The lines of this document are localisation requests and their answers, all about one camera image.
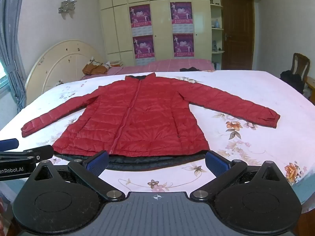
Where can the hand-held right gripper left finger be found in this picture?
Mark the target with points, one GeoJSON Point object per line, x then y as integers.
{"type": "Point", "coordinates": [98, 163]}

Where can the black cloth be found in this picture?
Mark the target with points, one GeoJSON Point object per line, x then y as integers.
{"type": "Point", "coordinates": [188, 69]}

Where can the wooden furniture piece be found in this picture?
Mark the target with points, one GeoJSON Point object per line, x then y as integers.
{"type": "Point", "coordinates": [310, 86]}

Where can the blue vase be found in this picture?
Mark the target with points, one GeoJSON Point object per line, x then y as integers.
{"type": "Point", "coordinates": [217, 23]}

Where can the wooden chair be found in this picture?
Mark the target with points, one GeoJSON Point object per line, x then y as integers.
{"type": "Point", "coordinates": [301, 62]}

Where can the purple wall poster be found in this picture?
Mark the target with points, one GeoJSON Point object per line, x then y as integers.
{"type": "Point", "coordinates": [139, 17]}
{"type": "Point", "coordinates": [183, 44]}
{"type": "Point", "coordinates": [181, 13]}
{"type": "Point", "coordinates": [143, 46]}

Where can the black bag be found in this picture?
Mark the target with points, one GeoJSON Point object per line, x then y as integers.
{"type": "Point", "coordinates": [291, 81]}

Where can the white floral bed sheet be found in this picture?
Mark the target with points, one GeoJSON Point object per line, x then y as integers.
{"type": "Point", "coordinates": [246, 91]}

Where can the pink striped bed sheet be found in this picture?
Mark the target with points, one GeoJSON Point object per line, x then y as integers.
{"type": "Point", "coordinates": [160, 65]}

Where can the stack of books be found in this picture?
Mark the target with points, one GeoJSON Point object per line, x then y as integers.
{"type": "Point", "coordinates": [116, 64]}

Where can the glass wall lamp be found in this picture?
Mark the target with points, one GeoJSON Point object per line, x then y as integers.
{"type": "Point", "coordinates": [67, 3]}

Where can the cream wardrobe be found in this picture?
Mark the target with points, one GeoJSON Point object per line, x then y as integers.
{"type": "Point", "coordinates": [160, 17]}

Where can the brown patterned pillow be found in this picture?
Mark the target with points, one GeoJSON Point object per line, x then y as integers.
{"type": "Point", "coordinates": [94, 67]}

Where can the brown wooden door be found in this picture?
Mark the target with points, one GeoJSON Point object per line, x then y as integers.
{"type": "Point", "coordinates": [237, 29]}

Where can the cream round headboard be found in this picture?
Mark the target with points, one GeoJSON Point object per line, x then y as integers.
{"type": "Point", "coordinates": [61, 61]}

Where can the red puffer jacket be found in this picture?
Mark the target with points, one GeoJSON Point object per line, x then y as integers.
{"type": "Point", "coordinates": [147, 113]}

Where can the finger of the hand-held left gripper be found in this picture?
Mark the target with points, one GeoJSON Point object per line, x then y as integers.
{"type": "Point", "coordinates": [37, 153]}
{"type": "Point", "coordinates": [8, 144]}

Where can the blue grey curtain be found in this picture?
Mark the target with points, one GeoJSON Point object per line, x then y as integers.
{"type": "Point", "coordinates": [11, 41]}

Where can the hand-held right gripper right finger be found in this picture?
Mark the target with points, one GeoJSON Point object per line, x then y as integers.
{"type": "Point", "coordinates": [216, 163]}

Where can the cream corner shelf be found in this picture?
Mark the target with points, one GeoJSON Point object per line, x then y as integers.
{"type": "Point", "coordinates": [216, 34]}

